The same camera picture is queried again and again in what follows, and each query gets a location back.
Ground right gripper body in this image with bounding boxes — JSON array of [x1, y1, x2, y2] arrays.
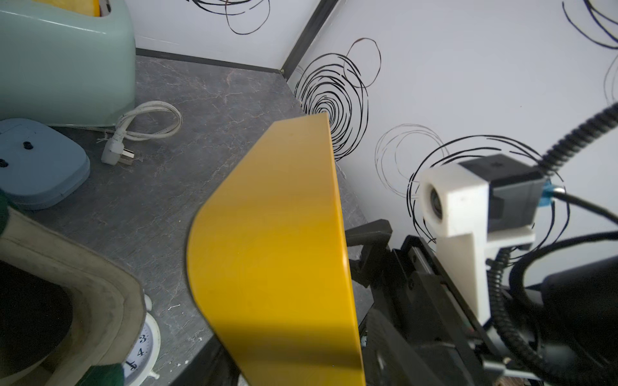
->
[[345, 220, 617, 385]]

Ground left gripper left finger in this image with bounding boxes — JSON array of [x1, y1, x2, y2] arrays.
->
[[171, 335, 241, 386]]

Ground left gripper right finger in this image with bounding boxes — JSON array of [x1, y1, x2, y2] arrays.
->
[[361, 310, 443, 385]]

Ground yellow rectangular clock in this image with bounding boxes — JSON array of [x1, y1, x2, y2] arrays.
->
[[186, 114, 365, 385]]

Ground cream canvas tote bag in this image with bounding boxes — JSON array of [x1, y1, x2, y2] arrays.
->
[[1, 196, 146, 385]]

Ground white purple face clock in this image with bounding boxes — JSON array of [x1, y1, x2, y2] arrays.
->
[[122, 295, 162, 386]]

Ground light blue clock back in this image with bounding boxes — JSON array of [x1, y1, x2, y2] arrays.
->
[[1, 118, 90, 211]]

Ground mint green toaster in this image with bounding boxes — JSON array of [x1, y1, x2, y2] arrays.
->
[[1, 1, 136, 127]]

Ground yellow toast slice front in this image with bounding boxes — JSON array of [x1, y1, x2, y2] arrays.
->
[[36, 0, 101, 17]]

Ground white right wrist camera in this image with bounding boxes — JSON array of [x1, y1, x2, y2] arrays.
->
[[418, 154, 547, 323]]

